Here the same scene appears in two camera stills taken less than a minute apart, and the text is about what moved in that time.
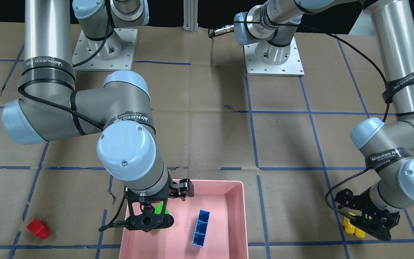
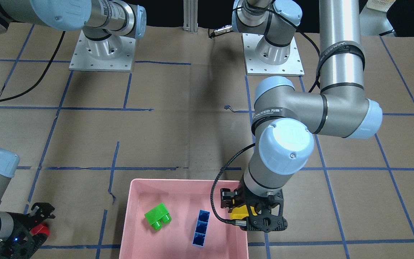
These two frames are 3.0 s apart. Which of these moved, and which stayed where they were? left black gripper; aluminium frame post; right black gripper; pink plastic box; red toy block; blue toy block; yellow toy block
Moved: left black gripper; yellow toy block; right black gripper
Stayed: red toy block; pink plastic box; blue toy block; aluminium frame post
